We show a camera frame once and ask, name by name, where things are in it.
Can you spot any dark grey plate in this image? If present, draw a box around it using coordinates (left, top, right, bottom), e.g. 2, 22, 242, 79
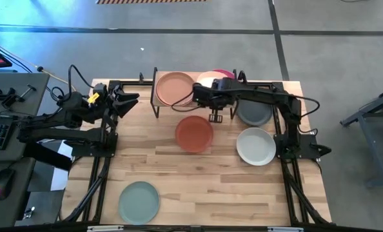
237, 99, 273, 127

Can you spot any wooden shelf with black frame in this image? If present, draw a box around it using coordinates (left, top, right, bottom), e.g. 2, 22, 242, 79
150, 66, 240, 120

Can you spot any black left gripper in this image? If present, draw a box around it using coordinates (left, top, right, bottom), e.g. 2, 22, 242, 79
93, 82, 141, 119

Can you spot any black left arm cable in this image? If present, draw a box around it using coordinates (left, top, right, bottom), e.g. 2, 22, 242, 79
67, 64, 96, 95

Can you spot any terracotta orange plate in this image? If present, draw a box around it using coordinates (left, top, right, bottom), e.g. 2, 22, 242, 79
174, 115, 215, 154

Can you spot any small silver clip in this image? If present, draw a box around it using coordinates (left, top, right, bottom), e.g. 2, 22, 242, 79
23, 206, 36, 220

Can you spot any magenta plate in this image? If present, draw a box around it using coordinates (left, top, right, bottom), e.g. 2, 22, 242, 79
211, 68, 236, 81

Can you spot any sage green plate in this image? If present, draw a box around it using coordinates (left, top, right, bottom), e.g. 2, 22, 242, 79
117, 180, 161, 226

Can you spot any black dish rack frame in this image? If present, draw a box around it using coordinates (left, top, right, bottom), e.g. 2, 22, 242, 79
54, 79, 333, 226

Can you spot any cream peach plate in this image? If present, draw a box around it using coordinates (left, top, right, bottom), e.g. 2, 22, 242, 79
196, 70, 228, 90

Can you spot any yellow cable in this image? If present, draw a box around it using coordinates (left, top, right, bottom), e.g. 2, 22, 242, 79
0, 37, 75, 91

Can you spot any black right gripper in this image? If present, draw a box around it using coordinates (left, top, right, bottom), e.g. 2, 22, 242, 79
193, 76, 241, 124

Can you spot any grey side desk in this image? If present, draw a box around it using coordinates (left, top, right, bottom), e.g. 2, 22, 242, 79
0, 72, 50, 230

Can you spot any black desk clamp tool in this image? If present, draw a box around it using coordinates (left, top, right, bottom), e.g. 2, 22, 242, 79
0, 84, 37, 110

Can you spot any black computer mouse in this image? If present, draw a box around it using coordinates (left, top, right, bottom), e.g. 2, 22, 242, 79
0, 168, 16, 202

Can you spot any pale grey plate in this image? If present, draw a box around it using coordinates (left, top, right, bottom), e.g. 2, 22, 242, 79
235, 127, 277, 167

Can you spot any black flat strap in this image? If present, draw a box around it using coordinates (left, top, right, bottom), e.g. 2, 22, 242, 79
23, 139, 74, 171

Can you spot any tan brown plate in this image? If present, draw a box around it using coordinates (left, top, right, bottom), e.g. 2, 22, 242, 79
155, 71, 195, 107

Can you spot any white paper sheet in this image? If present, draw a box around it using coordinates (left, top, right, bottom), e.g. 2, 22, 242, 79
50, 140, 74, 192

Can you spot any silver metal bracket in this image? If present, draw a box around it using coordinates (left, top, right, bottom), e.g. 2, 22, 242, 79
267, 226, 304, 232
86, 225, 124, 232

